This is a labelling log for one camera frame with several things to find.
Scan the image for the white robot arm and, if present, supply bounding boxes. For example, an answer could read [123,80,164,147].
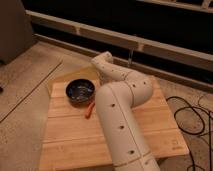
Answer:
[91,52,160,171]

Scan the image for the yellow sponge cloth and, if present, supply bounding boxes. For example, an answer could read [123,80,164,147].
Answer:
[47,66,99,94]

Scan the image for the dark blue bowl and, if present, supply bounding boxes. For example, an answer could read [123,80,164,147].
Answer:
[65,79,95,103]

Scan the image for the wooden cutting board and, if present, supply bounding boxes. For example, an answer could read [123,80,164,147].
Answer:
[39,80,189,171]

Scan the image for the grey cabinet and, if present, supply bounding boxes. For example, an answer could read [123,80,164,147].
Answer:
[0,0,36,64]

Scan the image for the white wooden rail frame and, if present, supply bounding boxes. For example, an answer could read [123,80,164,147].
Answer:
[22,0,213,93]

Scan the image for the black cable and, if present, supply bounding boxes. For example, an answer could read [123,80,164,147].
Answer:
[165,95,213,171]

